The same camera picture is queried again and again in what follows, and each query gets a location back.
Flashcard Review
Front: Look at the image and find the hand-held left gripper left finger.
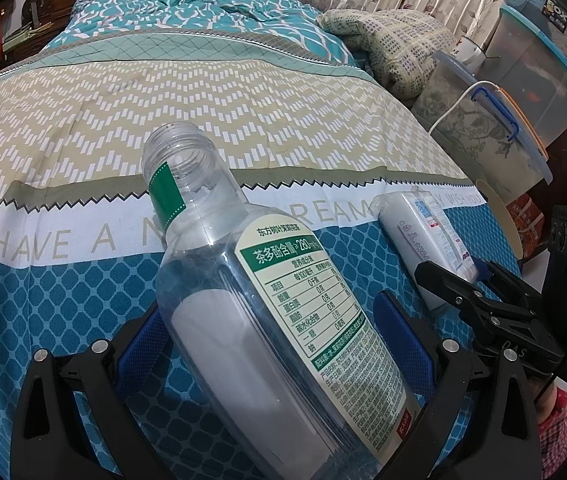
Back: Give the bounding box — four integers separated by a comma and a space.
10, 302, 166, 480

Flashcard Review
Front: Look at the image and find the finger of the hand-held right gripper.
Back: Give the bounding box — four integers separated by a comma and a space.
480, 261, 548, 312
413, 259, 520, 342

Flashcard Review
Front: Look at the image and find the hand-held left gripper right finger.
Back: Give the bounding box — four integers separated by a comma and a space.
372, 290, 544, 480

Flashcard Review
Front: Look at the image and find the white lotion tube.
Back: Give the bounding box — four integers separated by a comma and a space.
378, 191, 479, 311

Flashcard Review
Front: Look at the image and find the clear plastic bottle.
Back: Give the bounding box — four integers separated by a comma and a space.
142, 122, 427, 480

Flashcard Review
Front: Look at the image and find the person's right forearm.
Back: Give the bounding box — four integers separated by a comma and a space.
538, 385, 567, 480

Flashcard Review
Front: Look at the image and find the orange cardboard box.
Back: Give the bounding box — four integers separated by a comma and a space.
506, 192, 547, 261

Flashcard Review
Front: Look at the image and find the round cardboard fan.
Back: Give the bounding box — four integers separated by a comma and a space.
476, 180, 521, 266

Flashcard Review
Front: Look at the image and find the clear storage box orange lid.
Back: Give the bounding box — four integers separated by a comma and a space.
411, 50, 553, 196

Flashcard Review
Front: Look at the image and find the clear storage box teal lid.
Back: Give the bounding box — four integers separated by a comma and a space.
478, 5, 567, 143

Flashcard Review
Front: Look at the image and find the printed bed sheet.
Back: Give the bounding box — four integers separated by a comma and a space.
0, 27, 521, 480

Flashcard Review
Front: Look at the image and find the white mug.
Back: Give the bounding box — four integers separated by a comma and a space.
456, 37, 487, 71

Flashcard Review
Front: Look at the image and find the beige checked cushion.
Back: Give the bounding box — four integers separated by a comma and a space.
317, 8, 459, 101

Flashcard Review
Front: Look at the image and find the wooden nightstand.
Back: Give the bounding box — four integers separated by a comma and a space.
3, 25, 59, 56

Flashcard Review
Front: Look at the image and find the teal patterned quilt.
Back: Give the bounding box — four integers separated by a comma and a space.
53, 0, 364, 68

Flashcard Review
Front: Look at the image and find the white cable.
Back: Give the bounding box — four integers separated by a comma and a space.
431, 85, 494, 133

